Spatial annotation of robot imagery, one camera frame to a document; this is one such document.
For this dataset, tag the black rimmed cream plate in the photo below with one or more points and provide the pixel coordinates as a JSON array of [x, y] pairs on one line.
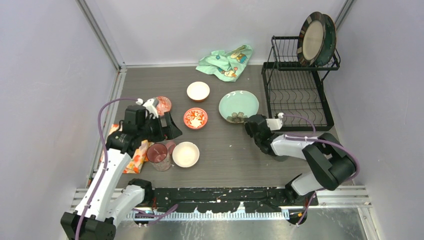
[[311, 39]]

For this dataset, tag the black wire dish rack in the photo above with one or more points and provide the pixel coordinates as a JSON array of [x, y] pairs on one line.
[[296, 90]]

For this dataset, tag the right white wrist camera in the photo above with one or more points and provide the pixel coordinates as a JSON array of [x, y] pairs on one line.
[[275, 124]]

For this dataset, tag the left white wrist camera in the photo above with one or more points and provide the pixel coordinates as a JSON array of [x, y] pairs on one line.
[[150, 104]]

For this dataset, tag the pink glass mug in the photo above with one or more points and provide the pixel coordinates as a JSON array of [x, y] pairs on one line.
[[159, 154]]

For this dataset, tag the mint green cartoon cloth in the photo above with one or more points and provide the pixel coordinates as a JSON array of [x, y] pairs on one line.
[[226, 66]]

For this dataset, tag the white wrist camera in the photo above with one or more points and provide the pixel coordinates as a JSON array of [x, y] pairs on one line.
[[150, 104], [275, 124]]

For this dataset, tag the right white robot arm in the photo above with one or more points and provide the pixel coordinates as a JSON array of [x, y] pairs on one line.
[[330, 163]]

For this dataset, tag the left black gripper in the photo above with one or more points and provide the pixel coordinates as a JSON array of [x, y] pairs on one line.
[[169, 132]]

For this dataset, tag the dark blue floral plate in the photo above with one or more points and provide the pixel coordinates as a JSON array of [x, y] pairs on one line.
[[329, 44]]

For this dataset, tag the white ceramic bowl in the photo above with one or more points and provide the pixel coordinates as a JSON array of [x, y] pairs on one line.
[[186, 154]]

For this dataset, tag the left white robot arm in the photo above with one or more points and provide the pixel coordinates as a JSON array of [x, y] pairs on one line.
[[97, 216]]

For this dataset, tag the orange coral pattern bowl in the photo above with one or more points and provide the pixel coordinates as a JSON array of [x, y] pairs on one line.
[[195, 118]]

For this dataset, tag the white bowl orange outside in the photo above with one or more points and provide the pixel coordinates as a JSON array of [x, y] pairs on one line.
[[198, 91]]

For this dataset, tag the mint green flower plate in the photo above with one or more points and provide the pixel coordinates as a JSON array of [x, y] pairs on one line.
[[237, 106]]

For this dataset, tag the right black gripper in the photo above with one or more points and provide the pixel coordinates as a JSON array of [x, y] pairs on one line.
[[248, 128]]

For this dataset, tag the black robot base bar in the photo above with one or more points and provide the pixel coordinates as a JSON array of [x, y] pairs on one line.
[[224, 199]]

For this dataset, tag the orange floral cloth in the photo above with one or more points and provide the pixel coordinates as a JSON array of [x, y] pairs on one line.
[[137, 161]]

